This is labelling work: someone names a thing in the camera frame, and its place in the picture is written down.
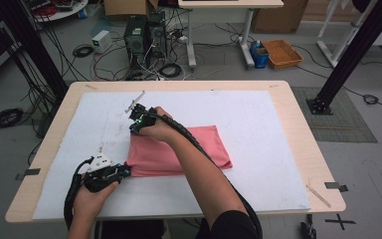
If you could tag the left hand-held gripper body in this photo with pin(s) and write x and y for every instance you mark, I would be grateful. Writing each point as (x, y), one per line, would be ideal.
(101, 176)

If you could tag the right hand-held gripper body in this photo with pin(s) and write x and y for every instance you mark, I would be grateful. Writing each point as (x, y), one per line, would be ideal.
(141, 114)

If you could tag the pink tank top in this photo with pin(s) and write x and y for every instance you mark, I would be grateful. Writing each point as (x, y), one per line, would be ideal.
(165, 157)

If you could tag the person's right hand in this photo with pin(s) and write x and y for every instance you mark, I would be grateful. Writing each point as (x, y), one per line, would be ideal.
(160, 127)

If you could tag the person's left hand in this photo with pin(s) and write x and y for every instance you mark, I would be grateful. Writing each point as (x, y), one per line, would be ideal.
(91, 200)

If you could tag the person's black pants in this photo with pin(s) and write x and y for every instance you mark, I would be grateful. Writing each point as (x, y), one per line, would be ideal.
(132, 230)

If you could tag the grey tape strip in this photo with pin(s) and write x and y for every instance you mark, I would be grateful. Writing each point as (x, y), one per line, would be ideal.
(31, 172)
(333, 185)

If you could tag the black computer tower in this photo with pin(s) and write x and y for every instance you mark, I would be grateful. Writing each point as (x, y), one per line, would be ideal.
(135, 43)
(156, 36)

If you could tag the white power supply box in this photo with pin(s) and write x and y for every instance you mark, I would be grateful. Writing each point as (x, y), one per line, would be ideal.
(102, 41)

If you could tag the person's black sleeve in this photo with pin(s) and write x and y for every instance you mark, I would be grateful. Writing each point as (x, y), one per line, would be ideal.
(232, 227)

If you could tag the white foam mat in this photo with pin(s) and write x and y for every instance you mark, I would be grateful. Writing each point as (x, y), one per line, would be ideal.
(262, 132)

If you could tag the round white table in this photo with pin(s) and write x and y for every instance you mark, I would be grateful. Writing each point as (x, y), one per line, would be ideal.
(63, 11)

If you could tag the blue container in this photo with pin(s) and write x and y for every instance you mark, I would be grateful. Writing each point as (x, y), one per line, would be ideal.
(259, 56)

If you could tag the white desk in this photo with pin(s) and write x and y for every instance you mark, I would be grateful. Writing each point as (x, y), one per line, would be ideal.
(229, 4)

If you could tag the orange basket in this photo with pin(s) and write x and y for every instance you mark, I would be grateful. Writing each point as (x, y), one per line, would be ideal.
(282, 53)

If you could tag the large cardboard box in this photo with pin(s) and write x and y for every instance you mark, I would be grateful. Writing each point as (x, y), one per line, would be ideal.
(278, 16)

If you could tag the thin wooden stick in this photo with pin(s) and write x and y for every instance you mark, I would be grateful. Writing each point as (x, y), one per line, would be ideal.
(318, 196)

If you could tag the grey floor mat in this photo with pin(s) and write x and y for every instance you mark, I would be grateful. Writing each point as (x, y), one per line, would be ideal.
(338, 119)

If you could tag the white metal stand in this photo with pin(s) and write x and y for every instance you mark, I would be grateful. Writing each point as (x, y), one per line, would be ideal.
(341, 40)

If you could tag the black tape cross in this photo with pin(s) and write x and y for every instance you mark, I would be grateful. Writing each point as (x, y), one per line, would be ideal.
(340, 221)

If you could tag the black metal post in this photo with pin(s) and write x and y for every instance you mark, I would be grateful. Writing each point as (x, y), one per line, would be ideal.
(36, 49)
(354, 49)

